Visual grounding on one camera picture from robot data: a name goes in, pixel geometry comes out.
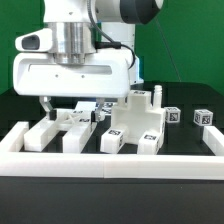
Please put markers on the white chair seat part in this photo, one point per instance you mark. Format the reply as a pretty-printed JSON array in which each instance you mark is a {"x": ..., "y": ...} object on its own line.
[{"x": 142, "y": 112}]

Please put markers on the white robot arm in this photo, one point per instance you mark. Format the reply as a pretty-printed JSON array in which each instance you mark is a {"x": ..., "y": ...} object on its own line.
[{"x": 84, "y": 50}]

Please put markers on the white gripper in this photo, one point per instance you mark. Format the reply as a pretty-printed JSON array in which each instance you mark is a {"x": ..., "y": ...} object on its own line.
[{"x": 103, "y": 75}]

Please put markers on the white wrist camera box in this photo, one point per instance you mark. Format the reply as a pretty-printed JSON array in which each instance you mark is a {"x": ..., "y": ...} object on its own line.
[{"x": 38, "y": 41}]

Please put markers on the white chair back frame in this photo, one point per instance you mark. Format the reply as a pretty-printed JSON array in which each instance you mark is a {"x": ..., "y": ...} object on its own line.
[{"x": 76, "y": 125}]

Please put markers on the white U-shaped fence frame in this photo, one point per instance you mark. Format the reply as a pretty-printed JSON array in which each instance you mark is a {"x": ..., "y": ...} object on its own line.
[{"x": 15, "y": 162}]

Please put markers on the white tag sheet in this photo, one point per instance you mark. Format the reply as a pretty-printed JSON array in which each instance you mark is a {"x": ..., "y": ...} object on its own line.
[{"x": 91, "y": 106}]

